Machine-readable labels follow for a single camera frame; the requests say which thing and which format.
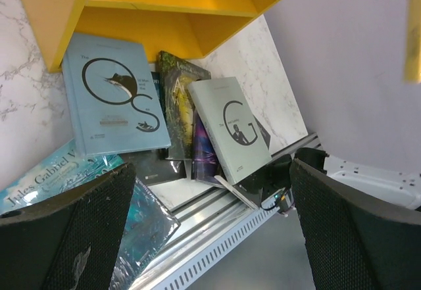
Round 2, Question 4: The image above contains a light blue O S book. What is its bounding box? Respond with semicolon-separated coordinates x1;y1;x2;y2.
62;33;171;157

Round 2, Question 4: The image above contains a green forest cover book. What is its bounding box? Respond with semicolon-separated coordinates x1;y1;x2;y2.
158;51;211;160

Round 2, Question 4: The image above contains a slotted white cable duct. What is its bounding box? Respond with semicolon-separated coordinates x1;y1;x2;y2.
153;207;287;289

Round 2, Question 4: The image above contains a dark Wuthering Heights book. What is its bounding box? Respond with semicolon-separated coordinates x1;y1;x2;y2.
118;71;187;185

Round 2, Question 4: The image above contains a yellow wooden shelf box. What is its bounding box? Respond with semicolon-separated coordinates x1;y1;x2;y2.
21;0;280;72

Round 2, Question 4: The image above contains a teal Jules Verne book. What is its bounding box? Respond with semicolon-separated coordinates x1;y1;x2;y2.
1;141;180;289

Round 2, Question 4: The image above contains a purple Robinson Crusoe book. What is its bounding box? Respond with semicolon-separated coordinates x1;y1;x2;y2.
191;110;223;188

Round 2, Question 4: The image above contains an aluminium front rail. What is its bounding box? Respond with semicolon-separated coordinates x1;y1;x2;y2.
124;132;322;281

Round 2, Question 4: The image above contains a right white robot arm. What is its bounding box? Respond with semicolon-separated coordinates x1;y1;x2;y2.
295;147;420;210

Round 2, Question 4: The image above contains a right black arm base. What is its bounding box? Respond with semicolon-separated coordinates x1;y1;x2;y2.
236;154;292;214

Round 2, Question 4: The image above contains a grey G book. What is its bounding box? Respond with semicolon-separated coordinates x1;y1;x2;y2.
187;77;271;185

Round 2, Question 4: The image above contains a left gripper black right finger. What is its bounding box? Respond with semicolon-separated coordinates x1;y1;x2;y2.
290;159;420;289

